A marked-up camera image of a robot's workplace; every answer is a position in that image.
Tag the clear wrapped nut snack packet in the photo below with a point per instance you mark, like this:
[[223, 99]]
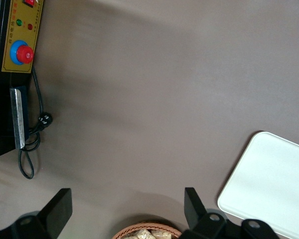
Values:
[[162, 234], [142, 234]]

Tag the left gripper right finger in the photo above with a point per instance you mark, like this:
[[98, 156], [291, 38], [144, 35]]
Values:
[[196, 214]]

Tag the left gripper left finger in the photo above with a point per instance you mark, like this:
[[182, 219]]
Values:
[[57, 211]]

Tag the red emergency stop button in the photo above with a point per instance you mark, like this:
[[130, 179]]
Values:
[[23, 53]]

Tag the silver metal bracket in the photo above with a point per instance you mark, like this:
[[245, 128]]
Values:
[[18, 117]]

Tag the beige rectangular tray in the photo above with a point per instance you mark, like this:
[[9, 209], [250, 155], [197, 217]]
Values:
[[271, 184]]

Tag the round wicker basket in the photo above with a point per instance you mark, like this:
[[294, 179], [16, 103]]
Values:
[[124, 230]]

